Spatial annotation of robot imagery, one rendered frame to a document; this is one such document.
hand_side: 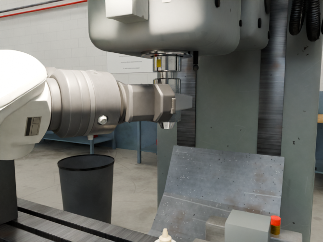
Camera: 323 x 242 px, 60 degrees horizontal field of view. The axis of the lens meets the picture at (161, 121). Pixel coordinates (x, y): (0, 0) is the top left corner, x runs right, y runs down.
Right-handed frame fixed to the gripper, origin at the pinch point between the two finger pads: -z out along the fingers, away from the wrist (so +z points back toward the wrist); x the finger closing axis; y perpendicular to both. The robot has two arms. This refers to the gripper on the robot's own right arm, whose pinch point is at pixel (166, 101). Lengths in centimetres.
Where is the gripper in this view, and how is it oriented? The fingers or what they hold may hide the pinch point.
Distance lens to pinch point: 46.6
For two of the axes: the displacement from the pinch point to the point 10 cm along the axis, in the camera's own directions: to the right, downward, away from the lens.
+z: -8.0, 0.6, -6.0
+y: -0.1, 9.9, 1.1
